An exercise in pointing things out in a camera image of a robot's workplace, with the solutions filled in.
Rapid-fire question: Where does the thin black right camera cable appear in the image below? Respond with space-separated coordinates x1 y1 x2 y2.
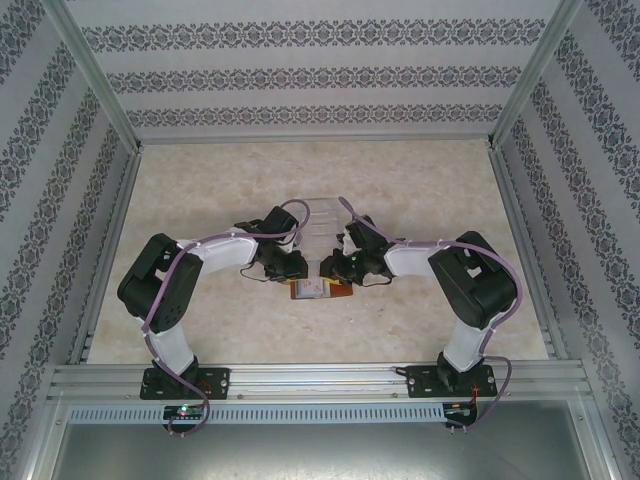
360 269 395 288

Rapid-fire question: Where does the clear acrylic card stand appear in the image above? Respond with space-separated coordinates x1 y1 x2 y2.
298 196 347 252

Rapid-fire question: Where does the aluminium right side rail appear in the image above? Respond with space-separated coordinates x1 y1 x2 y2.
487 147 570 360

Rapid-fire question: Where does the aluminium right front frame post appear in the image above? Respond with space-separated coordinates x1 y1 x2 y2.
569 394 629 480

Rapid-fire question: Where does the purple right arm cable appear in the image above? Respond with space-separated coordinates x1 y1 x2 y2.
338 196 524 436

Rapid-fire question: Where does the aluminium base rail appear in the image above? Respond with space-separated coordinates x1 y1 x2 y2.
49 360 592 402

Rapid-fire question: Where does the aluminium left front frame post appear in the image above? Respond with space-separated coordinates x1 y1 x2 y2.
13 392 69 480

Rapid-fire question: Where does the aluminium rear frame rail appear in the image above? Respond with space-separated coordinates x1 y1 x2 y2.
137 132 496 147

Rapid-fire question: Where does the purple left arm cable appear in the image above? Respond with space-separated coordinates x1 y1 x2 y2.
141 198 314 439

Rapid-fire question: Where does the aluminium left side rail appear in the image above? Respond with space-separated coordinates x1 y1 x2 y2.
68 149 145 365

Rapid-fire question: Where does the aluminium frame post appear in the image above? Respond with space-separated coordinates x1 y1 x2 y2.
13 392 69 480
569 394 629 480
45 0 144 154
487 0 587 151

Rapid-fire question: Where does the grey slotted cable duct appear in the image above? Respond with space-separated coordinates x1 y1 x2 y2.
67 402 447 426

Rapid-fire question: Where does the left controller board green light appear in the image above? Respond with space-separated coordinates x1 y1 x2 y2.
163 404 207 423

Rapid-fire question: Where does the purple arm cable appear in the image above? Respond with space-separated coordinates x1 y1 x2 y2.
338 196 524 436
141 198 314 439

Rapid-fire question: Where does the brown leather card holder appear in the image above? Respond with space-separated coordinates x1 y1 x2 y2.
288 276 357 302

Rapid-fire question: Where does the aluminium left rear frame post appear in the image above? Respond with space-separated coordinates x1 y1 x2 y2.
45 0 144 154

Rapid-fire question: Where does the aluminium right rear frame post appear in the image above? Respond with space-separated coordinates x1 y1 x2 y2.
487 0 587 151

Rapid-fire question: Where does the grey metal front panel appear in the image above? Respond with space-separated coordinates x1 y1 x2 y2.
49 423 594 480

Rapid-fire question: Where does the right controller board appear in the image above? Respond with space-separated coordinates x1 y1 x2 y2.
443 401 480 422

